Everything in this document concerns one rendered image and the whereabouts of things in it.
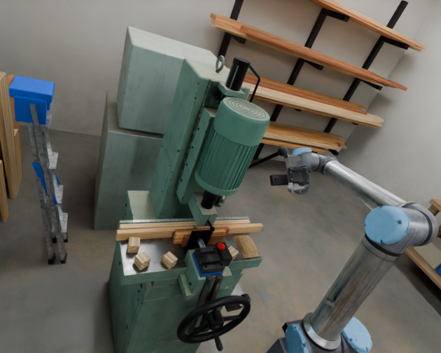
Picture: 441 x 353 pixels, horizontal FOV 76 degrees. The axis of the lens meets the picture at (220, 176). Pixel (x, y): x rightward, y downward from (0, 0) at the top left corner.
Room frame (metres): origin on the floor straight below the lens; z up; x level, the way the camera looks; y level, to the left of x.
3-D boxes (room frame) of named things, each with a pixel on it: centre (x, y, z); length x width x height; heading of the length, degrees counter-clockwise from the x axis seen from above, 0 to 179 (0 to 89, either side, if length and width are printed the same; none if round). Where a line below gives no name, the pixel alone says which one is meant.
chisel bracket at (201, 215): (0.93, 0.02, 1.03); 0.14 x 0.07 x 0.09; 35
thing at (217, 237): (0.88, -0.04, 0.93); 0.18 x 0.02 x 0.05; 125
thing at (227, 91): (1.03, 0.09, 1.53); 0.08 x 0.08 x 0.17; 35
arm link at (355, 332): (0.79, -0.75, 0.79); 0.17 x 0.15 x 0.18; 114
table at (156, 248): (0.82, -0.04, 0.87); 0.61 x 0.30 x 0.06; 125
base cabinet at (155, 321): (1.01, 0.08, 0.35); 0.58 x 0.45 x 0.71; 35
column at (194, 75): (1.15, 0.17, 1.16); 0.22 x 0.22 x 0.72; 35
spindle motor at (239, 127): (0.92, 0.01, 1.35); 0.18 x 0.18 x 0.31
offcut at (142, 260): (0.67, 0.14, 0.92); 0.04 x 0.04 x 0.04; 60
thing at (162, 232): (0.92, 0.00, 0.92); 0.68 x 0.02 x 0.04; 125
